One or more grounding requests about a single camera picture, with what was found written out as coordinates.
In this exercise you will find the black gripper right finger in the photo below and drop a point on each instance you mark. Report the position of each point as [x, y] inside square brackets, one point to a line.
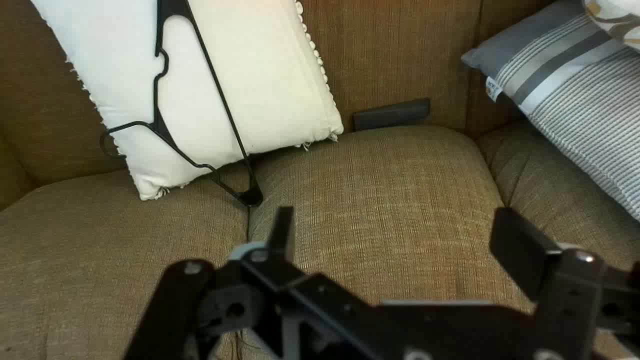
[522, 251]

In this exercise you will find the black plastic clothes hanger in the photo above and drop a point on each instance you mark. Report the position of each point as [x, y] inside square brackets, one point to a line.
[201, 87]

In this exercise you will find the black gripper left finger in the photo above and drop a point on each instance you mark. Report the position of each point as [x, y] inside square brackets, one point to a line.
[281, 233]

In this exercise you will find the white square pillow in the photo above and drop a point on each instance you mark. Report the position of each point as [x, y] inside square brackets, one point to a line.
[267, 72]

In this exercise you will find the cream pillow with swirl pattern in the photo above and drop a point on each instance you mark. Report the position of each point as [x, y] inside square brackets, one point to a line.
[616, 17]

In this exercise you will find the brown fabric sofa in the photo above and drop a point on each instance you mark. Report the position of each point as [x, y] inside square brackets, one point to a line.
[372, 201]

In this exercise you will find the grey striped pillow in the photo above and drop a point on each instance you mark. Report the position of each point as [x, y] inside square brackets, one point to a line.
[573, 100]

